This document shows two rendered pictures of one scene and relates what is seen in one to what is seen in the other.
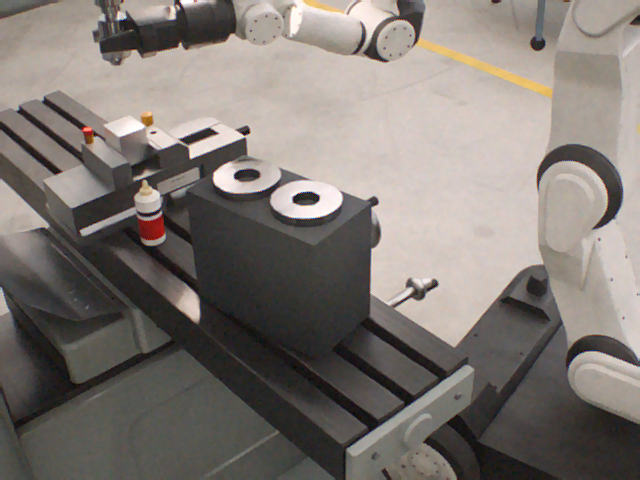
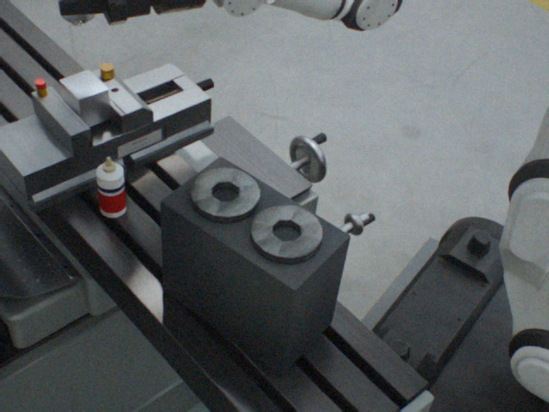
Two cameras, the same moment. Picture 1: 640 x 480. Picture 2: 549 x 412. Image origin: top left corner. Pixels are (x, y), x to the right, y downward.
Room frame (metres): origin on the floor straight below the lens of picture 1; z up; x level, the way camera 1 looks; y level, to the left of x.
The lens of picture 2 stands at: (0.25, 0.10, 1.84)
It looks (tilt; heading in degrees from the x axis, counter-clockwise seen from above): 46 degrees down; 354
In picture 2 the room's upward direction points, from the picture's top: 7 degrees clockwise
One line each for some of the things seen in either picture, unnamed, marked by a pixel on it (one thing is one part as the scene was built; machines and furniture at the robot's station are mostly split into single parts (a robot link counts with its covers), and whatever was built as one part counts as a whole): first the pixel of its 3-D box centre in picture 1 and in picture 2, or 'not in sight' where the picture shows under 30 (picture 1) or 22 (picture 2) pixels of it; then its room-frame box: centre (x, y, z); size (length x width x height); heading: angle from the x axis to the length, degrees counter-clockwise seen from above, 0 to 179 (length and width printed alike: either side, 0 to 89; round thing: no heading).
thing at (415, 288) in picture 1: (403, 296); (341, 232); (1.49, -0.19, 0.50); 0.22 x 0.06 x 0.06; 130
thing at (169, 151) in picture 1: (156, 141); (117, 98); (1.30, 0.27, 1.01); 0.12 x 0.06 x 0.04; 38
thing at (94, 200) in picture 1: (146, 164); (105, 120); (1.28, 0.29, 0.97); 0.35 x 0.15 x 0.11; 128
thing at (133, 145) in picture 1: (126, 141); (85, 99); (1.26, 0.31, 1.03); 0.06 x 0.05 x 0.06; 38
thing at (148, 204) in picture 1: (149, 210); (111, 184); (1.13, 0.26, 0.97); 0.04 x 0.04 x 0.11
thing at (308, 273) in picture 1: (279, 250); (250, 261); (0.95, 0.05, 1.02); 0.22 x 0.12 x 0.20; 51
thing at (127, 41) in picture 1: (119, 44); (82, 6); (1.23, 0.29, 1.22); 0.06 x 0.02 x 0.03; 113
